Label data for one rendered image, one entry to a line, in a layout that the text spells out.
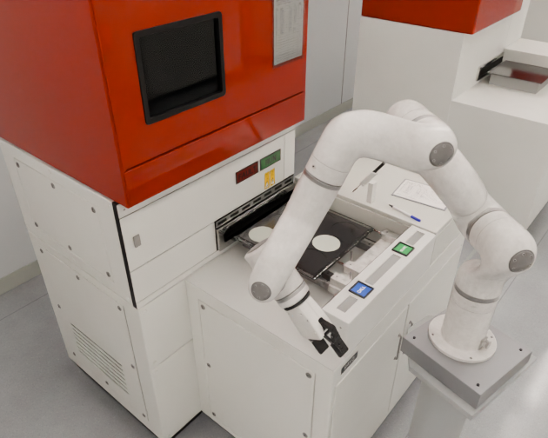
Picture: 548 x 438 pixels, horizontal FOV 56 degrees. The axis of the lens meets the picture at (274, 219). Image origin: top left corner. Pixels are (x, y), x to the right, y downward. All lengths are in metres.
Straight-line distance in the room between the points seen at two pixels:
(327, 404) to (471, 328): 0.48
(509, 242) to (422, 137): 0.39
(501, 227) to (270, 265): 0.57
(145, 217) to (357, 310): 0.68
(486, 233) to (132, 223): 0.97
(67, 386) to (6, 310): 0.71
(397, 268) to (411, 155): 0.67
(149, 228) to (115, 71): 0.51
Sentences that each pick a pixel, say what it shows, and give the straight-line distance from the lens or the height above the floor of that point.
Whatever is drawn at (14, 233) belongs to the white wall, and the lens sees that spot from 3.21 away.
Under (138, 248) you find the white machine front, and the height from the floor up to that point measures 1.04.
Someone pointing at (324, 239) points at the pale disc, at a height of 0.90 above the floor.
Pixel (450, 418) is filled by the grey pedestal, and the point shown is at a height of 0.61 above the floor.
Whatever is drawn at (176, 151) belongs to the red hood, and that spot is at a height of 1.33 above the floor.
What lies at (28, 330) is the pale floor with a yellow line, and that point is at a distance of 3.05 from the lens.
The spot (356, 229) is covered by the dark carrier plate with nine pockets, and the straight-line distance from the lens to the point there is 1.93.
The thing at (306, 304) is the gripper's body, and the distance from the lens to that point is 1.22.
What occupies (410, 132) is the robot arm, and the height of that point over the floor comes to 1.57.
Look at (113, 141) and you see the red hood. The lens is 1.39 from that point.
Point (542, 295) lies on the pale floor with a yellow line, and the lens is 3.33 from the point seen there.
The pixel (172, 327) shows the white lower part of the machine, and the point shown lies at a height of 0.64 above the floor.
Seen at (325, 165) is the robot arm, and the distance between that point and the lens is 1.08.
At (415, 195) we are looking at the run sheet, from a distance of 2.05.
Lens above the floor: 2.00
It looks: 34 degrees down
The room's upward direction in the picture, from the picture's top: straight up
